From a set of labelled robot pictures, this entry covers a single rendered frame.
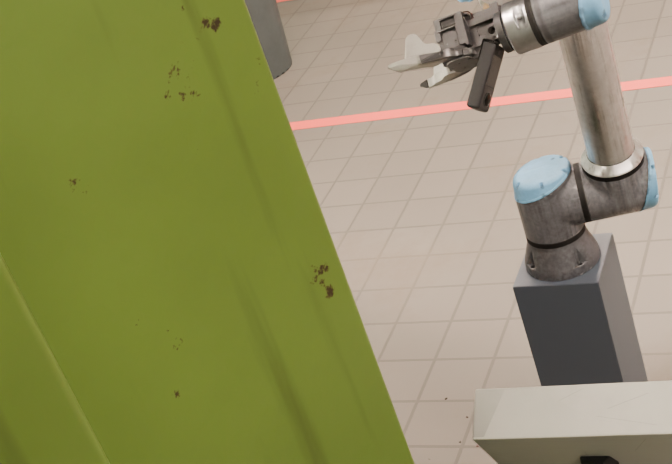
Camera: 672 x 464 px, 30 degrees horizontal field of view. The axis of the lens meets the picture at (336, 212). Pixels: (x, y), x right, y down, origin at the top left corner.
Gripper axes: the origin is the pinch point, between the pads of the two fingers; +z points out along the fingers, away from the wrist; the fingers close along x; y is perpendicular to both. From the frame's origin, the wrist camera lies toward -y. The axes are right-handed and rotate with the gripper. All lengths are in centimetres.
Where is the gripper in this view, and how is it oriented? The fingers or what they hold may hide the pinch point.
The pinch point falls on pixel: (404, 81)
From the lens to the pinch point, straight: 219.7
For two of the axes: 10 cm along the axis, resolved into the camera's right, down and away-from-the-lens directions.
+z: -8.8, 2.9, 3.8
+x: -4.3, -1.2, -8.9
